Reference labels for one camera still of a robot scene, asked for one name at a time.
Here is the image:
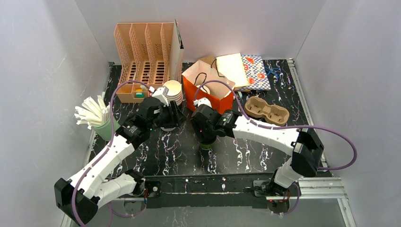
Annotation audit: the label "translucent white bottle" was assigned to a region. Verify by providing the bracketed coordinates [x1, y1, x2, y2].
[140, 85, 148, 92]

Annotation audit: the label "blue checkered paper bag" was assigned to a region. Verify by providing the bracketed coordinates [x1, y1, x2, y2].
[238, 55, 271, 91]

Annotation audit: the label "cream paper bag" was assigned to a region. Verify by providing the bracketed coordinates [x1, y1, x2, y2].
[217, 53, 249, 88]

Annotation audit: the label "white lid stack upper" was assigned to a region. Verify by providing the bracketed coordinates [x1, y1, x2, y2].
[160, 126, 176, 132]

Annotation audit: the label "white wrapped straws bundle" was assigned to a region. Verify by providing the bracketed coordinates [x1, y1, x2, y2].
[74, 92, 110, 129]

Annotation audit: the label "stack of white paper cups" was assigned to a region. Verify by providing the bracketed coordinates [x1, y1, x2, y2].
[163, 80, 183, 106]

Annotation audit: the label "orange paper bag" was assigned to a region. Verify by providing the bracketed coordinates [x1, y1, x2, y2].
[182, 60, 235, 114]

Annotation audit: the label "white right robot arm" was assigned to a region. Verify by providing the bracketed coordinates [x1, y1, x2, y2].
[191, 104, 324, 189]

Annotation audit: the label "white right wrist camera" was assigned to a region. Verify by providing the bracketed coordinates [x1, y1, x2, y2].
[193, 97, 212, 108]

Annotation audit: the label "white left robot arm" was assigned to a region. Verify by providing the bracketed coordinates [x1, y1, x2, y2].
[54, 97, 186, 227]

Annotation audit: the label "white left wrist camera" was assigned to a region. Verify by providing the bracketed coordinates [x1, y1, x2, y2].
[152, 86, 169, 106]

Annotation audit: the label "pink desk organizer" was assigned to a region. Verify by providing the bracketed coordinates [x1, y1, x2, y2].
[114, 21, 184, 103]

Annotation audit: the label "blue rubber bands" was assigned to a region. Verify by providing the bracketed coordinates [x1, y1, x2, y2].
[264, 66, 281, 79]

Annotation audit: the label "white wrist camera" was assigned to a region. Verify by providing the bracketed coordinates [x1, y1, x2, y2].
[193, 97, 212, 108]
[152, 86, 169, 106]

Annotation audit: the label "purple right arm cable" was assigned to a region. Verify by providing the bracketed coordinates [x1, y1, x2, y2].
[193, 79, 358, 217]

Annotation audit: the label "brown pulp cup carrier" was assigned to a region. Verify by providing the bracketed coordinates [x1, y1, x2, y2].
[244, 96, 290, 126]

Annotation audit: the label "white plastic cup lid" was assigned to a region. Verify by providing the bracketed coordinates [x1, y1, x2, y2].
[197, 85, 210, 94]

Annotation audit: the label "green stamp box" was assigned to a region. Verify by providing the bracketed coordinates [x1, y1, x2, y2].
[135, 92, 145, 98]

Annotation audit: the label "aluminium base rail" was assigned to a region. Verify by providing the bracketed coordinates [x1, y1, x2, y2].
[67, 178, 349, 201]

